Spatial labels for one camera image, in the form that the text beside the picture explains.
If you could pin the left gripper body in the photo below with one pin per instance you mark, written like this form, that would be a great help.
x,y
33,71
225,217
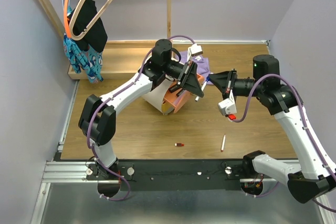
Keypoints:
x,y
184,72

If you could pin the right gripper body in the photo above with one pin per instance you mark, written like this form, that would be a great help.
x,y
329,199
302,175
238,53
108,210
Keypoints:
x,y
232,76

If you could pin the salmon pink drawer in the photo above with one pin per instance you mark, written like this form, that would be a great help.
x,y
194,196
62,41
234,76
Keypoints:
x,y
173,102

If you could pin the small red cap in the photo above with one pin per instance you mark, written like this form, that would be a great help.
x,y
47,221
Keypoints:
x,y
179,144

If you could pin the red white pencil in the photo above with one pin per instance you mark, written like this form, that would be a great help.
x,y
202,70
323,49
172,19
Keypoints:
x,y
223,143

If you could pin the purple black highlighter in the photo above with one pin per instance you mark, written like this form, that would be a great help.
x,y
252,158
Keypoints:
x,y
180,93

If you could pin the white pencil stub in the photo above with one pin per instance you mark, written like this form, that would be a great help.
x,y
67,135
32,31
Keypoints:
x,y
200,94

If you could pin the pink highlighter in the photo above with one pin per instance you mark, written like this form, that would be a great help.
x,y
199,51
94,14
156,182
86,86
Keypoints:
x,y
181,99

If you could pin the blue black highlighter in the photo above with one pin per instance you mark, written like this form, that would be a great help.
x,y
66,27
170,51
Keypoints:
x,y
174,88

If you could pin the white round drawer organizer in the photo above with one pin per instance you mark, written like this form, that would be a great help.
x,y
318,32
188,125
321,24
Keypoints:
x,y
156,96

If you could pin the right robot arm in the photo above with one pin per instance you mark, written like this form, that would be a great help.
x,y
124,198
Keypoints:
x,y
315,175

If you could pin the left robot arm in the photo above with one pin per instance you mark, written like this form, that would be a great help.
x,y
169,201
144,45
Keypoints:
x,y
98,118

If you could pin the purple cloth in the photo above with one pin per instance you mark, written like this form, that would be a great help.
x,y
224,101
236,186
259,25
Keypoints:
x,y
202,63

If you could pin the blue patterned garment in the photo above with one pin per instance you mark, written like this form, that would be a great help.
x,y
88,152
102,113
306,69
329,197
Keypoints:
x,y
86,54

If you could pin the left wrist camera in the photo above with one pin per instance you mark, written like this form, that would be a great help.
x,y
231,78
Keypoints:
x,y
194,50

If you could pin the wooden rack frame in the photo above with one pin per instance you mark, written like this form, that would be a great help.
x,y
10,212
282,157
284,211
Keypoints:
x,y
132,26

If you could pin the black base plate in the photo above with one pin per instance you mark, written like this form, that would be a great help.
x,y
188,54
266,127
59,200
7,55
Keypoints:
x,y
256,188

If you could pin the aluminium rail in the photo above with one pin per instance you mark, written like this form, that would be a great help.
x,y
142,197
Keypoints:
x,y
63,171

